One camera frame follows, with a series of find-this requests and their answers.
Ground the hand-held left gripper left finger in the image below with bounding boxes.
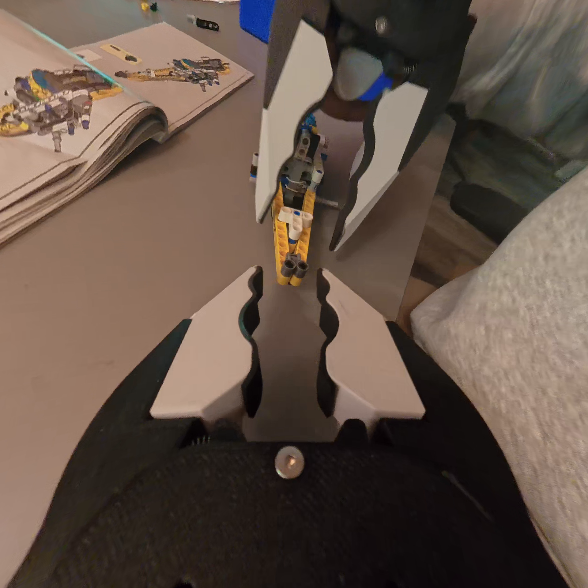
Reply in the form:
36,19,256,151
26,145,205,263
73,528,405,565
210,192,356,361
150,266,264,423

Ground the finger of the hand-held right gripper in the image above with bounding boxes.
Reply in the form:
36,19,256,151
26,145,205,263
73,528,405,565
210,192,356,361
328,85,431,252
254,19,334,225

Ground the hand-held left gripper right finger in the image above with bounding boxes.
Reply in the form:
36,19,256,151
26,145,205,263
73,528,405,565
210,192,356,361
316,268,426,422

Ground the yellow lego model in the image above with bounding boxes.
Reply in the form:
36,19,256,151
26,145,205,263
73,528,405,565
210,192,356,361
250,112,330,288

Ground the open lego instruction booklet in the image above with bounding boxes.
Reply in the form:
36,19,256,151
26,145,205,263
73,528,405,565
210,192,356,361
0,9,255,247

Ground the blue box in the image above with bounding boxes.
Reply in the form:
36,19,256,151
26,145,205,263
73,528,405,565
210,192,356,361
239,0,277,45

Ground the dark rounded object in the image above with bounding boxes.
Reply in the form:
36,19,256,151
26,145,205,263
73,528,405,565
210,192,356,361
449,180,530,245

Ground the white bedding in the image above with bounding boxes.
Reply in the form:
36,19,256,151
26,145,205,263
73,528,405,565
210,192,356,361
452,0,588,159

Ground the person's grey trouser leg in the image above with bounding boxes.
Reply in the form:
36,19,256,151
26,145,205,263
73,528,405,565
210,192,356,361
410,169,588,588

